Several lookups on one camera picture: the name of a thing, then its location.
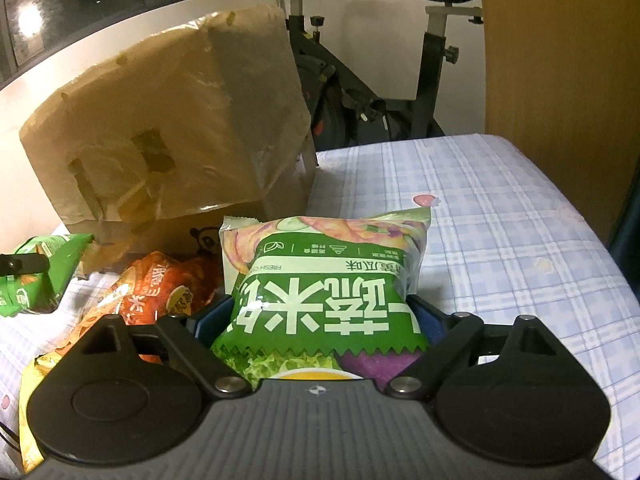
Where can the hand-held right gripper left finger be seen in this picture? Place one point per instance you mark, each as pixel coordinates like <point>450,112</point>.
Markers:
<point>210,319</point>

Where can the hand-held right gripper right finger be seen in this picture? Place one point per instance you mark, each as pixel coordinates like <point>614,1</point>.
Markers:
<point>431,326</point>

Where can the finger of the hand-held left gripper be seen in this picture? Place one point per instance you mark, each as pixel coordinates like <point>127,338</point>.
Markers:
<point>25,263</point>

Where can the small green snack packet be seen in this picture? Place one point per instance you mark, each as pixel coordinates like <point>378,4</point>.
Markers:
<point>45,280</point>

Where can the large green snack bag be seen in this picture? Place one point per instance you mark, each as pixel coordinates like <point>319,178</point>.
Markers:
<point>325,285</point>

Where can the taped cardboard box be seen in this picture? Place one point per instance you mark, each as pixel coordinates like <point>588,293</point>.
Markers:
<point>165,135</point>

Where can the orange red snack bag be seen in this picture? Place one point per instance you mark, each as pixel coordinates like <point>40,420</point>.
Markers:
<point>150,290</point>

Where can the purple and green snack bag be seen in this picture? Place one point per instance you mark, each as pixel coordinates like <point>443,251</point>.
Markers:
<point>372,366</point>

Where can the plaid bed sheet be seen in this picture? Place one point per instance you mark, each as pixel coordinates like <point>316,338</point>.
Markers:
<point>500,240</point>

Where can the yellow snack bag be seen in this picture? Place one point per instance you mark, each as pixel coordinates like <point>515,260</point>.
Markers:
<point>31,395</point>

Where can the black exercise bike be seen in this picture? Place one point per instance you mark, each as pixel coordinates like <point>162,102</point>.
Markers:
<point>350,90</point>

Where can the dark window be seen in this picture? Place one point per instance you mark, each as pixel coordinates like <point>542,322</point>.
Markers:
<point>75,5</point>

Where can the wooden panel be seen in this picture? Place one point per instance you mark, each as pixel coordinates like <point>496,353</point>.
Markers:
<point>555,80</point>

